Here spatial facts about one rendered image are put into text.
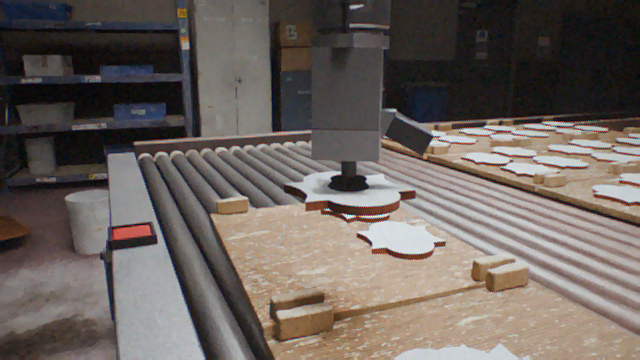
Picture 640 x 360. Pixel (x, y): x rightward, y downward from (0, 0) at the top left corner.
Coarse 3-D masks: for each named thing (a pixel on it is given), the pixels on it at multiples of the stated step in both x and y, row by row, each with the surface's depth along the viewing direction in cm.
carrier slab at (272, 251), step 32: (224, 224) 80; (256, 224) 80; (288, 224) 80; (320, 224) 80; (352, 224) 80; (416, 224) 80; (256, 256) 66; (288, 256) 66; (320, 256) 66; (352, 256) 66; (384, 256) 66; (448, 256) 66; (480, 256) 66; (256, 288) 57; (288, 288) 57; (320, 288) 57; (352, 288) 57; (384, 288) 57; (416, 288) 57; (448, 288) 57; (256, 320) 52
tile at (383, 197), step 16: (320, 176) 52; (368, 176) 52; (288, 192) 49; (304, 192) 46; (320, 192) 46; (336, 192) 46; (352, 192) 46; (368, 192) 46; (384, 192) 46; (400, 192) 46; (320, 208) 44; (336, 208) 43; (352, 208) 42; (368, 208) 42; (384, 208) 42
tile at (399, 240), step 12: (372, 228) 75; (384, 228) 75; (396, 228) 75; (408, 228) 75; (420, 228) 75; (372, 240) 70; (384, 240) 70; (396, 240) 70; (408, 240) 70; (420, 240) 70; (432, 240) 70; (444, 240) 70; (372, 252) 67; (384, 252) 67; (396, 252) 66; (408, 252) 65; (420, 252) 65; (432, 252) 67
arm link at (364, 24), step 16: (320, 0) 42; (336, 0) 41; (352, 0) 40; (368, 0) 40; (384, 0) 42; (320, 16) 42; (336, 16) 41; (352, 16) 41; (368, 16) 41; (384, 16) 42; (320, 32) 43; (336, 32) 42; (352, 32) 41; (368, 32) 42
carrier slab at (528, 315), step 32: (480, 288) 57; (512, 288) 57; (352, 320) 50; (384, 320) 50; (416, 320) 50; (448, 320) 50; (480, 320) 50; (512, 320) 50; (544, 320) 49; (576, 320) 49; (288, 352) 44; (320, 352) 44; (352, 352) 44; (384, 352) 44; (512, 352) 44; (544, 352) 44; (576, 352) 44; (608, 352) 44
